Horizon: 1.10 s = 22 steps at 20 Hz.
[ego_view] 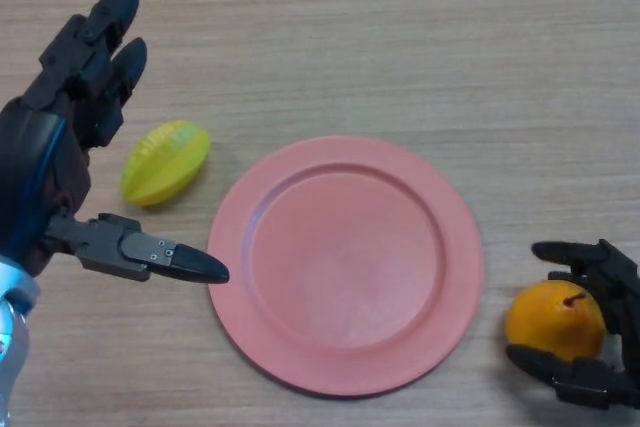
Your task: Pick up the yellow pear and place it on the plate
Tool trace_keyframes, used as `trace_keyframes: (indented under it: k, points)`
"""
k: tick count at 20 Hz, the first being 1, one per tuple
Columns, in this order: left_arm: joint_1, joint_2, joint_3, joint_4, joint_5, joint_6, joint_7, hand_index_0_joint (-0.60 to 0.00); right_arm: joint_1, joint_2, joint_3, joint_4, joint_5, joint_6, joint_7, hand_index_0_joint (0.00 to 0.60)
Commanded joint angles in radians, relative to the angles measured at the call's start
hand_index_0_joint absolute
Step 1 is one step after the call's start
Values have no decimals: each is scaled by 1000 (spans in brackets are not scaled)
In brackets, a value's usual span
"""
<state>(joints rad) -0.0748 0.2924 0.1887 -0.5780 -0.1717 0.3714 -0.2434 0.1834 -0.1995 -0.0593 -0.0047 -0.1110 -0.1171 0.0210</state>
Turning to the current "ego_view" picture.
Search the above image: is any yellow-green starfruit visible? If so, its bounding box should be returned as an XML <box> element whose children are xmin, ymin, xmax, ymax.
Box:
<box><xmin>121</xmin><ymin>119</ymin><xmax>212</xmax><ymax>208</ymax></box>

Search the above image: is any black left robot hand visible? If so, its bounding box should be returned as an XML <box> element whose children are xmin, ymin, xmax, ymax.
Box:
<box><xmin>0</xmin><ymin>0</ymin><xmax>231</xmax><ymax>286</ymax></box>

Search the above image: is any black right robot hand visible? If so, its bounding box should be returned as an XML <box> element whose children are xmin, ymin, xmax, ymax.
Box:
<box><xmin>504</xmin><ymin>239</ymin><xmax>640</xmax><ymax>411</ymax></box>

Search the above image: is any pink round plate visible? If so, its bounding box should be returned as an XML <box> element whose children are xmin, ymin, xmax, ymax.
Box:
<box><xmin>206</xmin><ymin>135</ymin><xmax>485</xmax><ymax>401</ymax></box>

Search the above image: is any yellow pear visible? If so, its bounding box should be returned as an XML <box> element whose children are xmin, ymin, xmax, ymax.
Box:
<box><xmin>503</xmin><ymin>280</ymin><xmax>608</xmax><ymax>363</ymax></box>

